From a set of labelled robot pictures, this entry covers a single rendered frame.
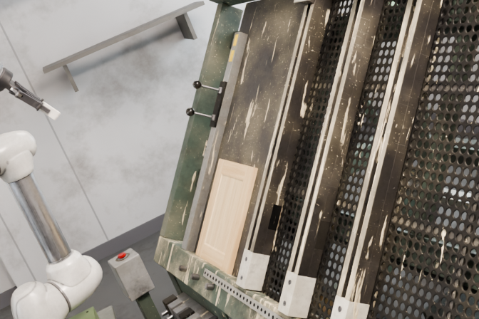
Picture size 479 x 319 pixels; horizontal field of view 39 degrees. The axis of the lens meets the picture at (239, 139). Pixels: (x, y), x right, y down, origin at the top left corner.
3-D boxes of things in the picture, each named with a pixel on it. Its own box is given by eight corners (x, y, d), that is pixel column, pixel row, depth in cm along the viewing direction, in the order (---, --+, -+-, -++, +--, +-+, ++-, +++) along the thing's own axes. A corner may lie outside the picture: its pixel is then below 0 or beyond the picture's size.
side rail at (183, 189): (180, 238, 312) (159, 234, 307) (237, 11, 316) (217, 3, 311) (185, 241, 307) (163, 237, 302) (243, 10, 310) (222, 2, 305)
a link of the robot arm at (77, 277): (54, 312, 278) (93, 280, 292) (75, 317, 267) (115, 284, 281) (-32, 147, 256) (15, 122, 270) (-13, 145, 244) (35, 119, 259)
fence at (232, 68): (189, 248, 287) (181, 247, 285) (242, 35, 290) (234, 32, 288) (194, 251, 283) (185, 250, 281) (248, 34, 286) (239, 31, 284)
